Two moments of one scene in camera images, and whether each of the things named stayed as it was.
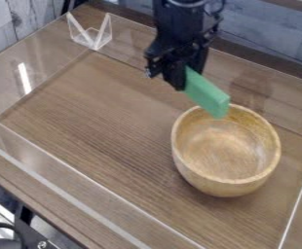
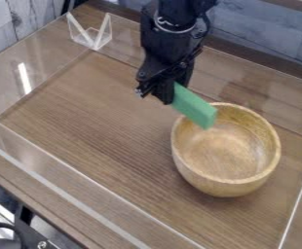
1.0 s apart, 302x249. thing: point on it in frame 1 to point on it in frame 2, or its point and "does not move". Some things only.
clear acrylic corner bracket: [91, 38] does not move
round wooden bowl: [228, 156] does not move
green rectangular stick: [206, 94] to [194, 107]
